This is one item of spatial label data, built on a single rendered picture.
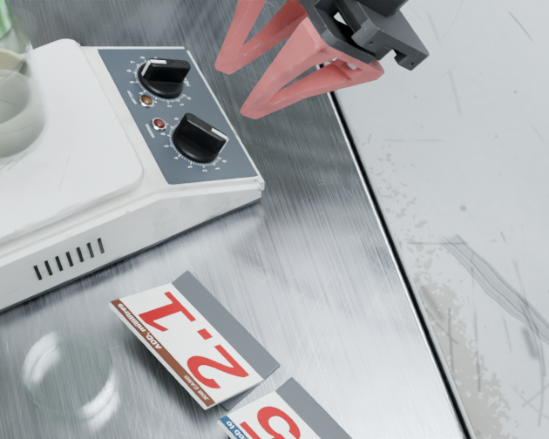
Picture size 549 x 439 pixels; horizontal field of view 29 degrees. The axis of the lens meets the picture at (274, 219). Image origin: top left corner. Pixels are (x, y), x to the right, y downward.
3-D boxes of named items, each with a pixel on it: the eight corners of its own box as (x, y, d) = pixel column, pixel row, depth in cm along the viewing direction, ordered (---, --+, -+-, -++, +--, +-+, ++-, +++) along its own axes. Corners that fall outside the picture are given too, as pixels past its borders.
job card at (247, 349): (187, 271, 71) (184, 243, 67) (281, 366, 68) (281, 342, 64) (115, 329, 69) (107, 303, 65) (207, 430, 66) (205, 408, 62)
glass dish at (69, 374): (133, 388, 67) (130, 376, 65) (58, 442, 65) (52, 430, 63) (85, 324, 69) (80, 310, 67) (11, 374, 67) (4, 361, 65)
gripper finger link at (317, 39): (227, 134, 58) (354, 17, 54) (174, 38, 61) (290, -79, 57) (297, 155, 63) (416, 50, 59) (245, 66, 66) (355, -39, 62)
